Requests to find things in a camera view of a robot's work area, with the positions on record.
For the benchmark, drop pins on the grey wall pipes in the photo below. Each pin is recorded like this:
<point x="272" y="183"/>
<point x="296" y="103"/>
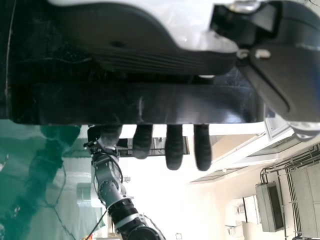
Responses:
<point x="292" y="165"/>

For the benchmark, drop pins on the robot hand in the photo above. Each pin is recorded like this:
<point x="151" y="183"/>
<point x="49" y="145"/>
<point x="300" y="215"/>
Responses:
<point x="92" y="136"/>
<point x="287" y="50"/>

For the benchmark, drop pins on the grey wall cabinet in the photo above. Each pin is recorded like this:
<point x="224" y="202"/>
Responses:
<point x="270" y="207"/>

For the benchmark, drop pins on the black oven with glass door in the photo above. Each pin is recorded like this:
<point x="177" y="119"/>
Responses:
<point x="75" y="105"/>

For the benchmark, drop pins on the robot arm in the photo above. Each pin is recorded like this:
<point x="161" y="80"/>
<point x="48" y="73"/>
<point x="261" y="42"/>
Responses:
<point x="110" y="190"/>

